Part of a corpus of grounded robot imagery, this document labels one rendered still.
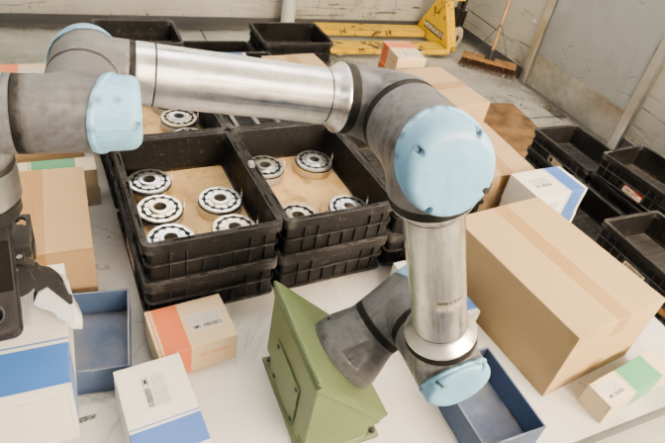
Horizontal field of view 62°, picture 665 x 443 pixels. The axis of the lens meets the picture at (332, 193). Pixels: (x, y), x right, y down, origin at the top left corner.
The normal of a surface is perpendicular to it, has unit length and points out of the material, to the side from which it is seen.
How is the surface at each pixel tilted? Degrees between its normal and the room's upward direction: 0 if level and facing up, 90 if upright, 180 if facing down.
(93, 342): 0
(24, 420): 90
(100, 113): 61
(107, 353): 0
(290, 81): 46
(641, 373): 0
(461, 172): 78
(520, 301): 90
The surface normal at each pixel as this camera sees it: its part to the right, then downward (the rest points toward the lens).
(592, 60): -0.91, 0.11
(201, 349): 0.46, 0.58
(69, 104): 0.33, -0.06
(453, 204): 0.29, 0.43
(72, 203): 0.16, -0.80
